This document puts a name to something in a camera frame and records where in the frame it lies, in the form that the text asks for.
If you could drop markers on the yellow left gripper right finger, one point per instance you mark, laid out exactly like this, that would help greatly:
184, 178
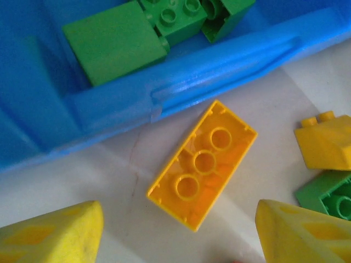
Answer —
301, 238

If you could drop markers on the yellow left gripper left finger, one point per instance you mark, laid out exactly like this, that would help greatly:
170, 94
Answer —
49, 238

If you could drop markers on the green smooth lego brick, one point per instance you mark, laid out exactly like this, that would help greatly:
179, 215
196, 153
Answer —
115, 52

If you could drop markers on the small green lego brick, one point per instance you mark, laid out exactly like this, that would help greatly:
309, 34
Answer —
225, 16

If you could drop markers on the green studded lego brick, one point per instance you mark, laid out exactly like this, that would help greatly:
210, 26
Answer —
178, 20

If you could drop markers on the green sloped lego brick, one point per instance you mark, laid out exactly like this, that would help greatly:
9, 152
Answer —
321, 191

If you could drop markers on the yellow sloped lego brick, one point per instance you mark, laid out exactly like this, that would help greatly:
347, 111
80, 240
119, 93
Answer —
323, 142

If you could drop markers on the orange-yellow long lego brick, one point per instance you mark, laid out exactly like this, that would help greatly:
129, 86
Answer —
201, 167

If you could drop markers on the blue plastic storage bin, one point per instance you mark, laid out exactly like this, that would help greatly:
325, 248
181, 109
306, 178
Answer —
22, 109
246, 54

